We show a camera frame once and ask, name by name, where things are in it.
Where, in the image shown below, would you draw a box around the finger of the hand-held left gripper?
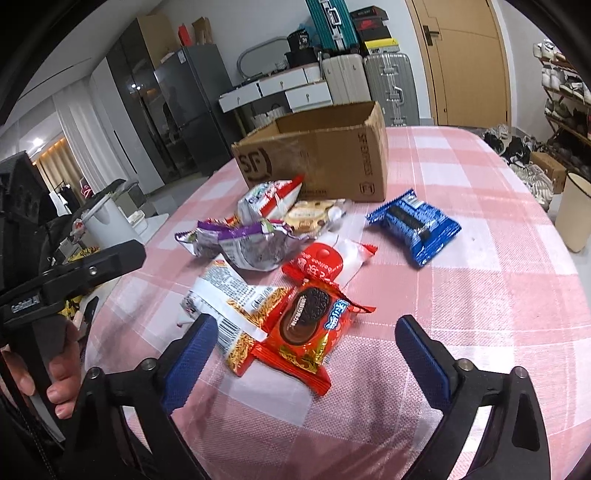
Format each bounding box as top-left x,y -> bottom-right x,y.
44,240 -> 147,317
76,295 -> 100,344

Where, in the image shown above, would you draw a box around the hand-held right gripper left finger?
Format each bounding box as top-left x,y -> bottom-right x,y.
55,314 -> 220,480

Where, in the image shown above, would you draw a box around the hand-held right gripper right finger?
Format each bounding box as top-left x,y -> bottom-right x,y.
394,315 -> 552,480

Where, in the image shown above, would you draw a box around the red chocolate cookie packet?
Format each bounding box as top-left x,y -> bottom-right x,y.
252,281 -> 377,397

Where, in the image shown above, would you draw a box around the purple silver snack packet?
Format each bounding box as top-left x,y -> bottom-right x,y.
174,217 -> 319,274

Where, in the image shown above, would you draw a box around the person's left hand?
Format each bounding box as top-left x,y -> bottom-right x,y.
0,323 -> 85,420

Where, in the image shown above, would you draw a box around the white lidded bin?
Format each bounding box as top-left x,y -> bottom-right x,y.
81,180 -> 148,250

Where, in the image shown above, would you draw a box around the beige curtain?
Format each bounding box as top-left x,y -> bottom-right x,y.
34,138 -> 86,204

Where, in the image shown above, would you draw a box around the orange white noodle snack packet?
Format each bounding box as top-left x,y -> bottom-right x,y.
181,259 -> 296,378

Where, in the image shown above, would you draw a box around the pink checked tablecloth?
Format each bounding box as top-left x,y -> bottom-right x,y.
85,124 -> 591,480

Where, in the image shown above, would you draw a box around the blue cookie packet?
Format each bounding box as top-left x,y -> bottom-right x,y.
366,189 -> 462,268

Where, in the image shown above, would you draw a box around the dark glass cabinet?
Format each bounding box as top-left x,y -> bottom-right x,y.
106,21 -> 185,185

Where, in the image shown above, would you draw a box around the white red blue snack packet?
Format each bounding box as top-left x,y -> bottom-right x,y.
237,174 -> 305,221

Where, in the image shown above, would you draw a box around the beige pastry packet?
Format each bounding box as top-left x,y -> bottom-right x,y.
281,198 -> 354,238

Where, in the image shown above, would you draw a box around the dark grey refrigerator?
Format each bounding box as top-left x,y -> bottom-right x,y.
154,44 -> 241,176

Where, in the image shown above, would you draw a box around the cream bucket dark rim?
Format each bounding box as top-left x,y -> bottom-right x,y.
555,172 -> 591,254

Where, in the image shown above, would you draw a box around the woven grey white basket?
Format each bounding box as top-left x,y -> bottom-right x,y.
252,108 -> 289,132

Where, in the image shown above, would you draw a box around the small brown cardboard box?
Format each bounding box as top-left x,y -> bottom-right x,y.
529,151 -> 568,195

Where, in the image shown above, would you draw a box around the pile of loose shoes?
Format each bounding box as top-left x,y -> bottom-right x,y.
482,124 -> 555,208

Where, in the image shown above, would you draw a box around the white drawer dresser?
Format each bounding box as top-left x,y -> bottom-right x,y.
218,62 -> 333,125

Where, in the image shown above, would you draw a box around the brown paper bag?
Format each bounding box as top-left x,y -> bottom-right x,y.
191,17 -> 213,45

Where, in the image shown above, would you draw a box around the wooden shoe rack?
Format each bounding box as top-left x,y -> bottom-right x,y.
533,41 -> 591,185

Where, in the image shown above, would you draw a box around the silver suitcase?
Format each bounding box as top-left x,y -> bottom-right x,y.
363,52 -> 421,126

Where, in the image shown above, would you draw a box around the black printed gift box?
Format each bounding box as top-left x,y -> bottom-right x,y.
286,30 -> 317,52

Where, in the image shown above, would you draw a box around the beige suitcase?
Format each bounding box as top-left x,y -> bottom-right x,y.
321,53 -> 372,106

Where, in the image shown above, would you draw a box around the wooden door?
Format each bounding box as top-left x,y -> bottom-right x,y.
406,0 -> 512,127

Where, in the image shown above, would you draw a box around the rows of shelved sneakers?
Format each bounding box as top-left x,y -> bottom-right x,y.
533,41 -> 591,171

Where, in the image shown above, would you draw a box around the teal suitcase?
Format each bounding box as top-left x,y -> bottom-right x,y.
305,0 -> 360,51

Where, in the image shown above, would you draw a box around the arched silver frame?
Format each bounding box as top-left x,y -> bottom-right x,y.
238,37 -> 291,86

